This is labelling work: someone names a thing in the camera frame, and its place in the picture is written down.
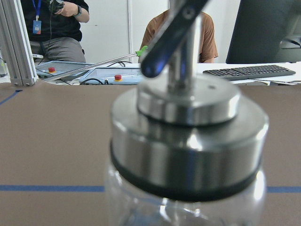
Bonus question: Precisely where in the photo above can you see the glass sauce bottle steel cap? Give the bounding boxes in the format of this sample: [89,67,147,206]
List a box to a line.
[105,0,269,226]

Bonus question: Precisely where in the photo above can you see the metal rod green tip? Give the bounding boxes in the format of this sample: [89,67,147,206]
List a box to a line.
[41,46,148,81]

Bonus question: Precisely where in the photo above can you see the person in brown shirt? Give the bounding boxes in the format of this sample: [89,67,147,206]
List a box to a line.
[140,9,218,63]

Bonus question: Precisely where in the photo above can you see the black keyboard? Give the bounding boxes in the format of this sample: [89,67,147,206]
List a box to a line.
[203,65,295,81]

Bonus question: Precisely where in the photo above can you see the teach pendant red button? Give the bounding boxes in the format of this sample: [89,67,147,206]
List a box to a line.
[36,61,91,79]

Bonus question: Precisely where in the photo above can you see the person in black shirt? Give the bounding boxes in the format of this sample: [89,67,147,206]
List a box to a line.
[21,0,89,63]

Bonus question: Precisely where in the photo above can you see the black computer monitor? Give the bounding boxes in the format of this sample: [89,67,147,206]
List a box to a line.
[226,0,301,64]

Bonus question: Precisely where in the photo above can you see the aluminium frame post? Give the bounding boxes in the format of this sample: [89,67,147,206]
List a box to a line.
[0,0,38,86]

